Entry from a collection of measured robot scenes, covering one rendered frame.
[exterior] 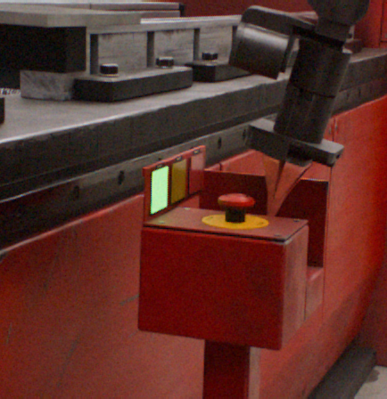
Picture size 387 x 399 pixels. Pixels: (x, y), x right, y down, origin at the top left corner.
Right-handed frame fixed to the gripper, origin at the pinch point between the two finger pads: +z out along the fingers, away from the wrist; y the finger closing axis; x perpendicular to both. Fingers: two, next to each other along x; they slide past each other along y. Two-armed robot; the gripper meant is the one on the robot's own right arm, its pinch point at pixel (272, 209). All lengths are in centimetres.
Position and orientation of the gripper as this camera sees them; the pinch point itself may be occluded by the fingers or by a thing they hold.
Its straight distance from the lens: 129.1
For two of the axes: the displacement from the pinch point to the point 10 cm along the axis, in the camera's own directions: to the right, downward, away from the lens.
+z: -2.8, 9.2, 2.6
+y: -9.1, -3.4, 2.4
